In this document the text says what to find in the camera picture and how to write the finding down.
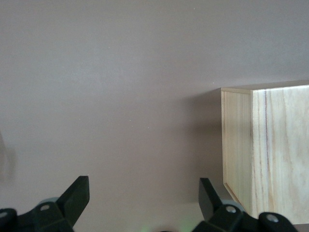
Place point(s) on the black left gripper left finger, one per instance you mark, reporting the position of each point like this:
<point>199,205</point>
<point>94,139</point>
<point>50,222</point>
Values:
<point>60,215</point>

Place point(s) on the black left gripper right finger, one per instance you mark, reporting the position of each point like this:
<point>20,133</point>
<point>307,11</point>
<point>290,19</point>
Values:
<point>217,217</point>

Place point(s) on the light wooden drawer cabinet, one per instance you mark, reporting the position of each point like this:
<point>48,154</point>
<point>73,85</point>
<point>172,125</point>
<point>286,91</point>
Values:
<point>277,149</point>

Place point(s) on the brown table cover mat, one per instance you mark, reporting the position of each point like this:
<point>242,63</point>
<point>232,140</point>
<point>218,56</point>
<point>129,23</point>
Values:
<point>108,84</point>

